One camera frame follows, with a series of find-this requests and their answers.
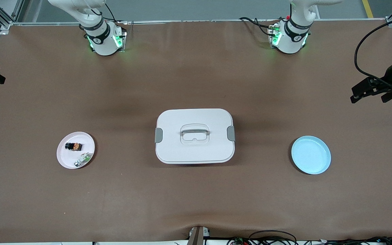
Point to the green push-button switch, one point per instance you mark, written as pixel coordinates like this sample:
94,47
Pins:
85,157

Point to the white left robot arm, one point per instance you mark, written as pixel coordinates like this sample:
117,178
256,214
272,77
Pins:
291,41

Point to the brown table mat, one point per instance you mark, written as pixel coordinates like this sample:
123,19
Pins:
196,204

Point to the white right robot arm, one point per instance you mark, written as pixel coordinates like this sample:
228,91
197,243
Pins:
102,41

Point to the white lidded storage box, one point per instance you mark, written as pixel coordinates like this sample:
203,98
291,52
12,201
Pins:
196,149

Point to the light blue round plate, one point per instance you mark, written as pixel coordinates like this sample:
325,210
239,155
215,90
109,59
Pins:
310,154

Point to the pink round plate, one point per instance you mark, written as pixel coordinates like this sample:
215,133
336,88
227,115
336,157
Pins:
66,156

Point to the aluminium table edge rail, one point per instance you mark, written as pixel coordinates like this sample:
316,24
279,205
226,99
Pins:
196,21

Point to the brown camera mount bracket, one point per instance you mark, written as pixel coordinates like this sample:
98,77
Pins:
197,236

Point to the orange push-button switch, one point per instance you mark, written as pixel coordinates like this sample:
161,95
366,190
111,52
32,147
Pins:
77,147

